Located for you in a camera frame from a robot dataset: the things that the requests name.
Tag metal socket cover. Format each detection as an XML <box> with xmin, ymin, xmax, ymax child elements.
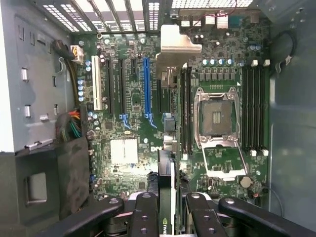
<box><xmin>201</xmin><ymin>142</ymin><xmax>249</xmax><ymax>181</ymax></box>

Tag silver coin battery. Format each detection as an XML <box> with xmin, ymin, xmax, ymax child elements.
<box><xmin>240</xmin><ymin>176</ymin><xmax>253</xmax><ymax>188</ymax></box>

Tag silver chipset heat sink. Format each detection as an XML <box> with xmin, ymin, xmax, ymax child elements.
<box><xmin>110</xmin><ymin>138</ymin><xmax>138</xmax><ymax>164</ymax></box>

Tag metal socket locking lever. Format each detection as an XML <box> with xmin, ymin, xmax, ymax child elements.
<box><xmin>236</xmin><ymin>142</ymin><xmax>249</xmax><ymax>175</ymax></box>

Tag CPU socket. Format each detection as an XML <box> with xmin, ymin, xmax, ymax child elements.
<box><xmin>195</xmin><ymin>86</ymin><xmax>241</xmax><ymax>149</ymax></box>

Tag RAM slot white latches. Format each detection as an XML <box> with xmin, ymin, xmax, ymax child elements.
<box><xmin>180</xmin><ymin>66</ymin><xmax>188</xmax><ymax>160</ymax></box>
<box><xmin>249</xmin><ymin>59</ymin><xmax>257</xmax><ymax>157</ymax></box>
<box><xmin>262</xmin><ymin>59</ymin><xmax>270</xmax><ymax>157</ymax></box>

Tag RAM slot black latches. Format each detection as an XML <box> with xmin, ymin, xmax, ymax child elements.
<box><xmin>256</xmin><ymin>64</ymin><xmax>263</xmax><ymax>151</ymax></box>

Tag blue expansion slot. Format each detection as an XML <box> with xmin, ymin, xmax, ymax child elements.
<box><xmin>142</xmin><ymin>57</ymin><xmax>158</xmax><ymax>129</ymax></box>

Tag white expansion slot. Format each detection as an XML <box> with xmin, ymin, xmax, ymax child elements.
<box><xmin>90</xmin><ymin>54</ymin><xmax>103</xmax><ymax>111</ymax></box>

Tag short black expansion slot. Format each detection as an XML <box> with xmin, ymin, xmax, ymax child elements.
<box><xmin>130</xmin><ymin>58</ymin><xmax>138</xmax><ymax>77</ymax></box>

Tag open grey PC case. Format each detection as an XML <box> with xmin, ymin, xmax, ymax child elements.
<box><xmin>0</xmin><ymin>0</ymin><xmax>316</xmax><ymax>237</ymax></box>

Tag grey power supply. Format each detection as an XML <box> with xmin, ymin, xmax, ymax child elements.
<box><xmin>0</xmin><ymin>0</ymin><xmax>75</xmax><ymax>154</ymax></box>

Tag green motherboard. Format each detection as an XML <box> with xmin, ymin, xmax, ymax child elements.
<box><xmin>74</xmin><ymin>9</ymin><xmax>271</xmax><ymax>215</ymax></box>

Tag white power connector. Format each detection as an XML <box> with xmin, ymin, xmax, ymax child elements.
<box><xmin>70</xmin><ymin>45</ymin><xmax>85</xmax><ymax>64</ymax></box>

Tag coloured wire bundle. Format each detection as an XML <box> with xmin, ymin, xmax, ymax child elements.
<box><xmin>54</xmin><ymin>110</ymin><xmax>82</xmax><ymax>143</ymax></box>

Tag yellow black wire bundle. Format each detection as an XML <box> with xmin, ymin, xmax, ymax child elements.
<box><xmin>51</xmin><ymin>39</ymin><xmax>83</xmax><ymax>112</ymax></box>

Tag red wire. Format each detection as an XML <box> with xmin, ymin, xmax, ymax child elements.
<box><xmin>201</xmin><ymin>0</ymin><xmax>238</xmax><ymax>18</ymax></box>

